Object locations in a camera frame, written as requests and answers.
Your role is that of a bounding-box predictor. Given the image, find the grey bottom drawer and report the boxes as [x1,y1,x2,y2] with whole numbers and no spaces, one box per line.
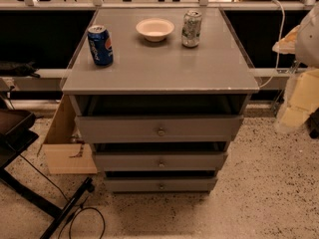
[106,178,217,192]

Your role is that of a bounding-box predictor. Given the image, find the grey drawer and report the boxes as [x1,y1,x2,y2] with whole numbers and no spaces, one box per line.
[106,178,217,192]
[75,116,243,143]
[94,152,226,171]

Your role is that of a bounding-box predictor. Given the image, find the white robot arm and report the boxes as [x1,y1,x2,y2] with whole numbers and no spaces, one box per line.
[272,4,319,133]

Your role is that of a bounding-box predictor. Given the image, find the grey drawer cabinet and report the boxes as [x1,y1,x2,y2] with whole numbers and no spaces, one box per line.
[63,8,258,182]

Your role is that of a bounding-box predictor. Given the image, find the grey top drawer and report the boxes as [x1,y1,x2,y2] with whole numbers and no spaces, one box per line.
[75,116,243,143]

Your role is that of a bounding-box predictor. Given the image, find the grey middle drawer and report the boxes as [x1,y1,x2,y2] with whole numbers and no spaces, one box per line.
[94,152,226,171]

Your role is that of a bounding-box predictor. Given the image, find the white bowl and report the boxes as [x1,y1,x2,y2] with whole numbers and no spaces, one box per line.
[136,18,174,42]

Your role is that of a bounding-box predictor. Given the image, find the blue Pepsi can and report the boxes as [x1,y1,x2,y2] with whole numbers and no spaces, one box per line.
[88,25,113,66]

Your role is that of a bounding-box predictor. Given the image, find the green silver soda can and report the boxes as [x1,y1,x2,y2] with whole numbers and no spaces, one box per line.
[181,10,202,48]

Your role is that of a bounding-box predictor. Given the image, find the cardboard box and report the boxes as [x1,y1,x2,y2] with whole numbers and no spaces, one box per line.
[42,96,98,174]

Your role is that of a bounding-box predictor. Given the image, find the metal railing beam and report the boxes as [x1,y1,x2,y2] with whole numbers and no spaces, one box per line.
[0,68,292,92]

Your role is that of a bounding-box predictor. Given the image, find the black floor cable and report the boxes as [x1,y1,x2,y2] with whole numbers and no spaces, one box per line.
[19,153,107,239]

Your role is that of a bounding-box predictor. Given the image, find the black stand frame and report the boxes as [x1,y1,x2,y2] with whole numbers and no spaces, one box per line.
[0,109,96,239]

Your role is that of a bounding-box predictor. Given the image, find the white hanging cable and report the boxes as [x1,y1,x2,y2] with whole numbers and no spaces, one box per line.
[258,0,286,89]

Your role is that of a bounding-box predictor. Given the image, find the black bag on rail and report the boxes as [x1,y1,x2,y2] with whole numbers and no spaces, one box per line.
[0,61,40,78]

